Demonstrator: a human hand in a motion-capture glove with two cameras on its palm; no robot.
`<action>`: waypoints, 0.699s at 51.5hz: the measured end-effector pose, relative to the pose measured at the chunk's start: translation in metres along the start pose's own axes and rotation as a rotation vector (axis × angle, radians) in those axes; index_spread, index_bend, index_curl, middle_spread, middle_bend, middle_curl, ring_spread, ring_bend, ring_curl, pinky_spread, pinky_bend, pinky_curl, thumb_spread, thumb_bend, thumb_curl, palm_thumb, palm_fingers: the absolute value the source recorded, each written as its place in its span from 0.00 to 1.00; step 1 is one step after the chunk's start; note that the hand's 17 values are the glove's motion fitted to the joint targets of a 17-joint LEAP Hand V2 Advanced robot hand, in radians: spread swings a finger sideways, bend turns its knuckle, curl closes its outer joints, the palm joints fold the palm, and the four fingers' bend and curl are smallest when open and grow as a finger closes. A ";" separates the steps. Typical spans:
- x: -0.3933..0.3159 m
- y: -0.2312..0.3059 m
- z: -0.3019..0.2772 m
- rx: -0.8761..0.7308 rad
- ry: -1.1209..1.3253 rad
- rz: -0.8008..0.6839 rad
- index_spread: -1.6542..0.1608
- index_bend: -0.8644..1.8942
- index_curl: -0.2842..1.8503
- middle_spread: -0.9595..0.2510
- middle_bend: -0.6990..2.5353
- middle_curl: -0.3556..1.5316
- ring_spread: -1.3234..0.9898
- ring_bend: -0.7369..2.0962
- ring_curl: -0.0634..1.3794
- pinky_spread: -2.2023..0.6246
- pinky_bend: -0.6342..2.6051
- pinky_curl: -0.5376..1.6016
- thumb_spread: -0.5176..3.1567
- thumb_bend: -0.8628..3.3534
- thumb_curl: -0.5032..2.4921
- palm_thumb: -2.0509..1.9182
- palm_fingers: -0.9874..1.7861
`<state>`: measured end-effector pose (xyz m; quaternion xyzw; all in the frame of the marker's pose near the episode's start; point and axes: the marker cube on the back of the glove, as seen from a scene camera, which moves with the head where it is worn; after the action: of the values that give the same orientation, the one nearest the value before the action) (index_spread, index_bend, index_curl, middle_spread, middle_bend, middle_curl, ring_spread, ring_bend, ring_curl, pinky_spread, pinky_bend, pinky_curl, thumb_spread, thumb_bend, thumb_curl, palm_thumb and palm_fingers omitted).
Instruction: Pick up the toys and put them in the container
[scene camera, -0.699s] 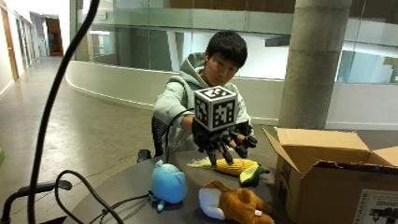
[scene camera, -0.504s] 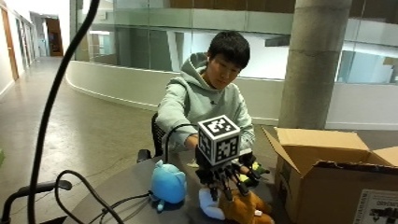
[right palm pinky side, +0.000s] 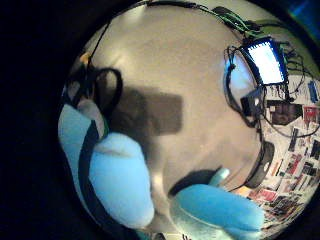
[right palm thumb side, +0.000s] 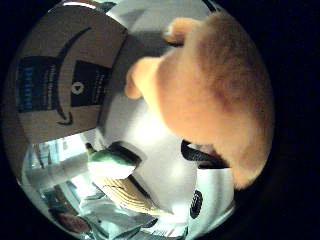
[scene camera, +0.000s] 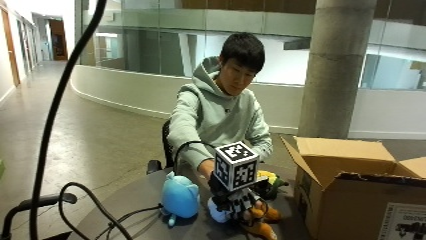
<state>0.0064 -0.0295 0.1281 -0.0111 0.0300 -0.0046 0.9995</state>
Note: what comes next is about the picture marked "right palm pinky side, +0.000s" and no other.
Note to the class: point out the bright monitor screen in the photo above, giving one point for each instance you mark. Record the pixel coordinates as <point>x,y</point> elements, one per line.
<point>266,61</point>

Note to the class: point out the small black device box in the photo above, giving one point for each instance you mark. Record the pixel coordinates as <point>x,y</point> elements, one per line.
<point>252,102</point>

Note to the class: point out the black round object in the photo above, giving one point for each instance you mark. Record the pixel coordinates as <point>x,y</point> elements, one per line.
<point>263,165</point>

